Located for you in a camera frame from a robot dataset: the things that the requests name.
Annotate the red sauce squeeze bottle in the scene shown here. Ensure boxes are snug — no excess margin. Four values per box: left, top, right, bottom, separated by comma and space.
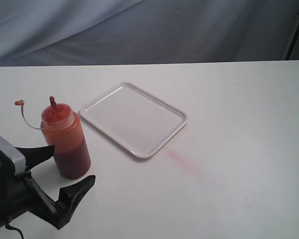
14, 96, 91, 179

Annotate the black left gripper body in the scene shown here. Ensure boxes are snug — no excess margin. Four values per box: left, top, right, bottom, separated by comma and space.
0, 136, 27, 224

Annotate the black tripod stand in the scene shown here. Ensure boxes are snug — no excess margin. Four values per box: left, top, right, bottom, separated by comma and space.
285, 11, 299, 60

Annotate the white rectangular plastic tray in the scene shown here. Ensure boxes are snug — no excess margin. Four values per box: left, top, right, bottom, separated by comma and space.
79, 82, 188, 159

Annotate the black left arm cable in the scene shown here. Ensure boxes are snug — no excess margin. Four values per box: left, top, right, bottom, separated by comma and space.
4, 223, 28, 239

